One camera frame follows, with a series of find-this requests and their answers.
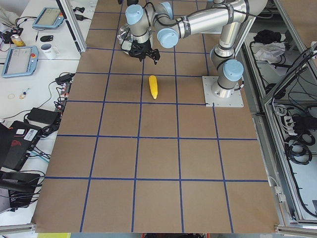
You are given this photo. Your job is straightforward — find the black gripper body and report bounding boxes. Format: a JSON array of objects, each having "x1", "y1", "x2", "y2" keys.
[{"x1": 129, "y1": 39, "x2": 160, "y2": 60}]

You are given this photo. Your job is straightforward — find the yellow corn cob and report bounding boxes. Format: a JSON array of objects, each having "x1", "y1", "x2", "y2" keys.
[{"x1": 149, "y1": 75, "x2": 159, "y2": 100}]

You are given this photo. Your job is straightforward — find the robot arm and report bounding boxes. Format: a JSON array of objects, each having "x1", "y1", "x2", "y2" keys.
[{"x1": 125, "y1": 0, "x2": 267, "y2": 98}]

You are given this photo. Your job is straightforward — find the pale green electric pot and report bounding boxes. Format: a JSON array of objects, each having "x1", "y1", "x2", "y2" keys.
[{"x1": 117, "y1": 23, "x2": 134, "y2": 55}]

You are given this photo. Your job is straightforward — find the small black charger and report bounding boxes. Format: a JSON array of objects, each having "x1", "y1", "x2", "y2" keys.
[{"x1": 55, "y1": 73, "x2": 75, "y2": 85}]

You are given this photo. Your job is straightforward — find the white mug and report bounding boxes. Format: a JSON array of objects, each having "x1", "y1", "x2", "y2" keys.
[{"x1": 41, "y1": 43, "x2": 59, "y2": 60}]

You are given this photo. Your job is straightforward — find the black round case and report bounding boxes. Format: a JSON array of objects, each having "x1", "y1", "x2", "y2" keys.
[{"x1": 40, "y1": 35, "x2": 54, "y2": 42}]

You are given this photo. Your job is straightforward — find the upper blue teach pendant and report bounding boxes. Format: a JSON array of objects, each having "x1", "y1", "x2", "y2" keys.
[{"x1": 32, "y1": 7, "x2": 64, "y2": 29}]

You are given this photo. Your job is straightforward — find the blue teach pendant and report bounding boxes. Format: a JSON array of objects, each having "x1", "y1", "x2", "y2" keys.
[
  {"x1": 1, "y1": 46, "x2": 39, "y2": 78},
  {"x1": 32, "y1": 7, "x2": 64, "y2": 29}
]

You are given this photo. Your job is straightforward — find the black cloth bundle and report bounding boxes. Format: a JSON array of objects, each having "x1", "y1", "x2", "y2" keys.
[{"x1": 254, "y1": 29, "x2": 281, "y2": 44}]

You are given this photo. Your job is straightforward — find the white crumpled cloth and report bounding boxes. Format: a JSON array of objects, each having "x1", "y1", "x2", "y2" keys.
[{"x1": 255, "y1": 42, "x2": 285, "y2": 63}]

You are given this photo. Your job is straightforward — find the black power brick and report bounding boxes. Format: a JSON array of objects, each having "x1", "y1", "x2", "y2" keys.
[{"x1": 27, "y1": 108, "x2": 61, "y2": 125}]

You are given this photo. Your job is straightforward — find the lower blue teach pendant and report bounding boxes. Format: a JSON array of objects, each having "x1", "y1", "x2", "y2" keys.
[{"x1": 1, "y1": 46, "x2": 39, "y2": 78}]

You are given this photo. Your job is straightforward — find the black laptop with sticker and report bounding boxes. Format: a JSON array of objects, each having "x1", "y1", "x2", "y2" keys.
[{"x1": 0, "y1": 120, "x2": 42, "y2": 171}]

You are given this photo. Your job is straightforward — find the black docking station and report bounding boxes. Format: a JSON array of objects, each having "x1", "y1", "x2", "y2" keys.
[{"x1": 0, "y1": 171, "x2": 45, "y2": 212}]

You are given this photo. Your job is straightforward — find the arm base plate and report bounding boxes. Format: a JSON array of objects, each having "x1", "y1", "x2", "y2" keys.
[{"x1": 202, "y1": 76, "x2": 244, "y2": 108}]

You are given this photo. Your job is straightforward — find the coiled black cables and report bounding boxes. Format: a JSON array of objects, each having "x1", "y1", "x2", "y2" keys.
[{"x1": 284, "y1": 135, "x2": 314, "y2": 166}]

